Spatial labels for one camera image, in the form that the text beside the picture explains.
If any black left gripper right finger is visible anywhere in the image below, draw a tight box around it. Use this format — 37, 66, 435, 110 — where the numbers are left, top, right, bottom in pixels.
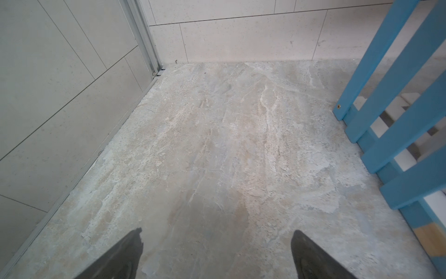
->
290, 230, 356, 279

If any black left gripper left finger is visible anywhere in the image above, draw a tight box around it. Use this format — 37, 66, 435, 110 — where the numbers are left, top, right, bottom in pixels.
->
76, 227, 144, 279

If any blue white wooden rack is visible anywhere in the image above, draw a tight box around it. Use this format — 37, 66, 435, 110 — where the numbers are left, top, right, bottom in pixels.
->
333, 1, 446, 276

